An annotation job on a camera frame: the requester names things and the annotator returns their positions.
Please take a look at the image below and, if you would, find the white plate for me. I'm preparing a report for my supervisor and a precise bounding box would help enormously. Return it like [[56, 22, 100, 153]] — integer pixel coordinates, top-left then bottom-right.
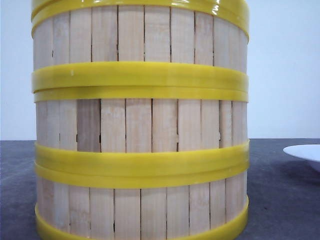
[[283, 144, 320, 173]]

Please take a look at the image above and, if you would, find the bamboo steamer basket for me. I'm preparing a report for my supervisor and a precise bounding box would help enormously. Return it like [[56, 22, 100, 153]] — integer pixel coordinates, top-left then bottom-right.
[[35, 164, 249, 240], [31, 0, 249, 102], [32, 86, 250, 176]]

